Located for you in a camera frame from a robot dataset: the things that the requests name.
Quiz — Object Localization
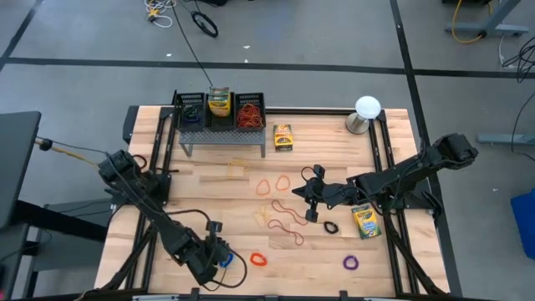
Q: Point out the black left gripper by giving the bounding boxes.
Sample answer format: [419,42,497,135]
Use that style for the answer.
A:
[190,220,232,286]

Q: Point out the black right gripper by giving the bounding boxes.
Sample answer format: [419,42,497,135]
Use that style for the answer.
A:
[292,164,350,223]

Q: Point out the black slotted plastic bin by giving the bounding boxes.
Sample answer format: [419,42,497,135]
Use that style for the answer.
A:
[174,92,207,133]
[233,92,268,134]
[205,92,236,133]

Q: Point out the dark grey desk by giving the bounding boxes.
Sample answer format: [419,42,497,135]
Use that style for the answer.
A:
[0,110,43,230]

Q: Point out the grey perforated metal shelf riser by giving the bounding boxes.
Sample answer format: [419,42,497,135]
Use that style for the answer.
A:
[178,128,268,159]

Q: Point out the grey metal floor bar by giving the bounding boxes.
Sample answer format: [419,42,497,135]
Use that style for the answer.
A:
[476,133,535,146]

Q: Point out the yellow rod with black knob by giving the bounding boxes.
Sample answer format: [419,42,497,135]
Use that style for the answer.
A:
[34,135,104,168]

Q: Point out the blue plastic bin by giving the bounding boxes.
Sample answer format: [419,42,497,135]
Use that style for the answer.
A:
[510,187,535,261]

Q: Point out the grey metal table base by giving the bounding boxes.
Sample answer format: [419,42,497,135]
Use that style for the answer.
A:
[443,0,530,38]

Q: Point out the coiled black floor cable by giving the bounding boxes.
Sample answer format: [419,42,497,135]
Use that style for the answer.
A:
[191,10,220,38]

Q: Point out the long black floor cable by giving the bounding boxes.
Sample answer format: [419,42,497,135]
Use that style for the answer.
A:
[170,0,215,88]

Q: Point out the yellow floor cable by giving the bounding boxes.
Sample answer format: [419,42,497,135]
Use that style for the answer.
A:
[451,0,486,44]

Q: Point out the white yellow cable bundle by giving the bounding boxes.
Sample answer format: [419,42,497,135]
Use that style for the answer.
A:
[144,0,175,29]

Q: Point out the tangled black floor cables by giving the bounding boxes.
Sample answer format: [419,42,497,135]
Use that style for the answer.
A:
[500,35,535,84]

